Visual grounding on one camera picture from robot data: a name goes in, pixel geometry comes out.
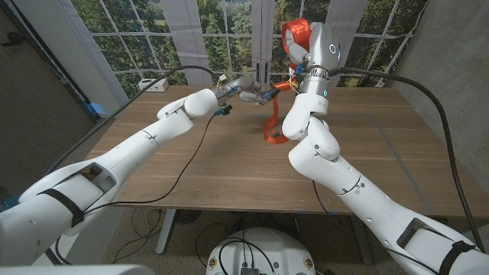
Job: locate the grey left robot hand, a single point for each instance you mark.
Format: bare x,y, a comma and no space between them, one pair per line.
244,89

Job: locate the orange satin ribbon roll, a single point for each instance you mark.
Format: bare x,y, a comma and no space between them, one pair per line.
298,30

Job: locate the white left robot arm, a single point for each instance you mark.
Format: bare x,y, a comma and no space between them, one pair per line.
114,168

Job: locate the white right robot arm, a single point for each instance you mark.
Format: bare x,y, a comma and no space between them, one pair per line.
363,183

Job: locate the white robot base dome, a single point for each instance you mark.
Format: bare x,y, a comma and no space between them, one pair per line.
286,252

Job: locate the small dark ball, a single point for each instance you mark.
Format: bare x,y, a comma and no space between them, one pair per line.
276,134

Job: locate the white power strip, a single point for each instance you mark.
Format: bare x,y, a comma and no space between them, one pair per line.
153,85

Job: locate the printed window forest backdrop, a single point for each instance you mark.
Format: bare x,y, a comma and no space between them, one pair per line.
133,57

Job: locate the black ribbed round object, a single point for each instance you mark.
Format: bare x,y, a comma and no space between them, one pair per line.
188,215

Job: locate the blue floor object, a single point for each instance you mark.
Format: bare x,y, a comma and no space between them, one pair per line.
97,109

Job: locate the white table leg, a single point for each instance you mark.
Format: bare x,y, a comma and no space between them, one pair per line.
363,240
167,229

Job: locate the teal plastic bin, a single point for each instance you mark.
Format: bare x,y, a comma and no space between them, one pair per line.
9,202

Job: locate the black diagonal wall rail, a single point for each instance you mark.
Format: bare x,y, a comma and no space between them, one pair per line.
48,53

